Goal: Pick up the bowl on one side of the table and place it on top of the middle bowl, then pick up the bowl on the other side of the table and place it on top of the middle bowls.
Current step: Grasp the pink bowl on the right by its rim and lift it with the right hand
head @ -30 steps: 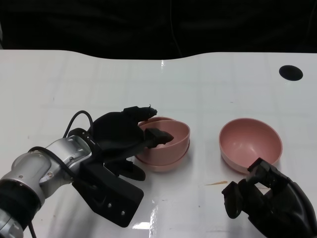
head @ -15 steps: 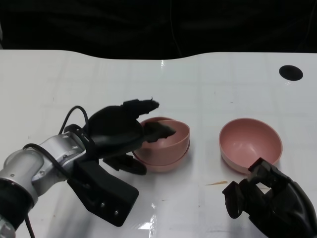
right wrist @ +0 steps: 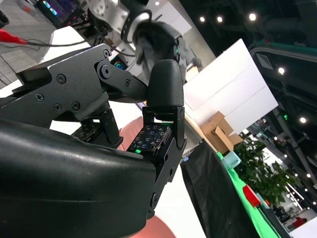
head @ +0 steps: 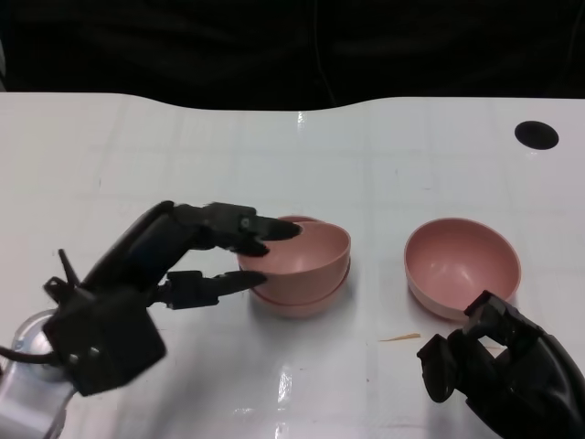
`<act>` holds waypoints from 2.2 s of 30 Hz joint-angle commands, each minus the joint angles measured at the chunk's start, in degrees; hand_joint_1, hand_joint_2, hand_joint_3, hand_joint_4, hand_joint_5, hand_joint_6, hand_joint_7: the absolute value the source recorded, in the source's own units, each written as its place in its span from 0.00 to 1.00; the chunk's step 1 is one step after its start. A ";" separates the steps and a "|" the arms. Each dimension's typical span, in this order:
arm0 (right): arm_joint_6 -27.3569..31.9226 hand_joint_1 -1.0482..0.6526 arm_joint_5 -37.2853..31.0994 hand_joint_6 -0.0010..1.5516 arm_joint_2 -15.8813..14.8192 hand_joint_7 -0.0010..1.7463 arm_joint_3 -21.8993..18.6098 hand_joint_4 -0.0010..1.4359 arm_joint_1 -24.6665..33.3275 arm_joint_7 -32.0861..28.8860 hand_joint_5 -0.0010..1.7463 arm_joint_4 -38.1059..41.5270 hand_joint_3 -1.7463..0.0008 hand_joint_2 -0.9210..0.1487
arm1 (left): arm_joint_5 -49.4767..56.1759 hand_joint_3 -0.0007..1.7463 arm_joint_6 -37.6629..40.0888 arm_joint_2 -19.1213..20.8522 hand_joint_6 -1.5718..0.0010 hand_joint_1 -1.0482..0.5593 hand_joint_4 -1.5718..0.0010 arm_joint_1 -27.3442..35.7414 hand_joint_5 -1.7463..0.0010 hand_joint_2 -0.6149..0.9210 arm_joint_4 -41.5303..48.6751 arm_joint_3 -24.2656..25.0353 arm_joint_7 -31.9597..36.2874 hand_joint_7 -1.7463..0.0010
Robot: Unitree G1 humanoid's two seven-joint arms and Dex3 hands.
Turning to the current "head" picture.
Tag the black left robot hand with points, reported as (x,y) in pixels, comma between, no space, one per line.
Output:
(151,242)

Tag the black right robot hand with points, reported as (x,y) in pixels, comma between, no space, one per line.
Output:
(525,379)

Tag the pink plastic bowl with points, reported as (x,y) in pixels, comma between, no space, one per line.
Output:
(457,265)
(297,311)
(311,256)

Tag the thin orange wood splinter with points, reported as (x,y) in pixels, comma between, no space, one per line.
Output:
(402,338)

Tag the black cloth drape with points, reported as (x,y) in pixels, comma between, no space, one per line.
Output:
(228,50)

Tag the black round table grommet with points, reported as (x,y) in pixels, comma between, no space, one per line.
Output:
(537,135)

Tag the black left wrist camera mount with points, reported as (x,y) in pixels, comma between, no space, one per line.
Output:
(105,343)

